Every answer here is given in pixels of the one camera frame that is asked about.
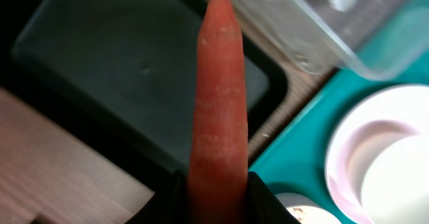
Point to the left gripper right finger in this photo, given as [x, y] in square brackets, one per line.
[262, 207]

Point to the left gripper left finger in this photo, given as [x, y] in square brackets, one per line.
[167, 206]

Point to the small bowl with nuts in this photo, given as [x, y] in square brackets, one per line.
[305, 210]

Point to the orange carrot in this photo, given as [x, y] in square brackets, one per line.
[217, 174]

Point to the teal plastic tray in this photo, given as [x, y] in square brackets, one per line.
[395, 188]

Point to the large white plate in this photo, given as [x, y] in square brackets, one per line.
[369, 128]

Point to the black plastic tray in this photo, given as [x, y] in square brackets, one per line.
[118, 74]

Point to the clear plastic bin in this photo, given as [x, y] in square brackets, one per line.
[377, 39]

